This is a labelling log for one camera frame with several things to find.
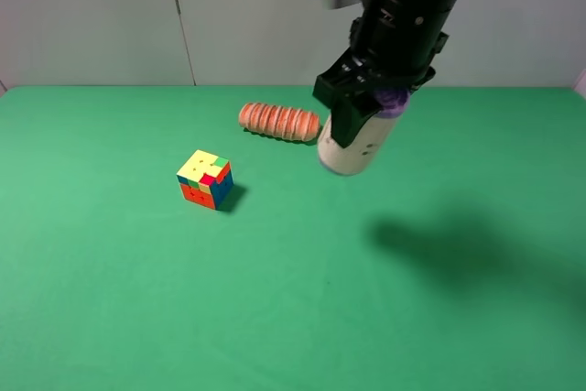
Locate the colourful Rubik's cube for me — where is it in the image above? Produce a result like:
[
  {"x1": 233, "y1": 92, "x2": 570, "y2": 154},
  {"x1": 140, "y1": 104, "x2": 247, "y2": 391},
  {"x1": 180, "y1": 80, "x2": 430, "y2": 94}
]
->
[{"x1": 177, "y1": 149, "x2": 233, "y2": 211}]

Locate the white roll with purple ends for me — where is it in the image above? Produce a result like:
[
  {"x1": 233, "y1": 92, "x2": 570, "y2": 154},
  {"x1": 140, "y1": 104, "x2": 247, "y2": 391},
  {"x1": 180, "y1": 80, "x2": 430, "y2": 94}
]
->
[{"x1": 317, "y1": 89, "x2": 410, "y2": 176}]

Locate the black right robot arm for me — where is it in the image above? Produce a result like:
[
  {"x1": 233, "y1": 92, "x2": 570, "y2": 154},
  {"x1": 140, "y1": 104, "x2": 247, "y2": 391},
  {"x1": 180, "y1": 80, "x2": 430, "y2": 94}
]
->
[{"x1": 313, "y1": 0, "x2": 457, "y2": 147}]

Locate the green table cloth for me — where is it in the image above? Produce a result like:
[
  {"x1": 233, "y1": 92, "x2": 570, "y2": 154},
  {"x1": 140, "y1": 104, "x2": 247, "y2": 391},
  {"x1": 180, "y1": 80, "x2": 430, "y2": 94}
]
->
[{"x1": 1, "y1": 86, "x2": 585, "y2": 390}]

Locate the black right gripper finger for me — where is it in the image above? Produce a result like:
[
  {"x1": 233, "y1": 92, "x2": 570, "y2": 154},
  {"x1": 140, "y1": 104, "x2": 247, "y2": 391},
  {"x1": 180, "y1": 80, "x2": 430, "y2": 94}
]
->
[{"x1": 331, "y1": 92, "x2": 382, "y2": 148}]

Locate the orange ridged bread loaf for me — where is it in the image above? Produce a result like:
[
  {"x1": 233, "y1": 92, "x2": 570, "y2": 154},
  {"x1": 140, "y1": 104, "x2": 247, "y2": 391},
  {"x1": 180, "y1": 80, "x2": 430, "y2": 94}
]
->
[{"x1": 238, "y1": 103, "x2": 320, "y2": 143}]

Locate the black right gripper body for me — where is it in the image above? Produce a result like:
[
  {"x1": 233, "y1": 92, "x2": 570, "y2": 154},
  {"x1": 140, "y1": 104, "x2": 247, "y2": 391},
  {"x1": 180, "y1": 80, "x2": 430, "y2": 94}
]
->
[{"x1": 313, "y1": 0, "x2": 453, "y2": 109}]

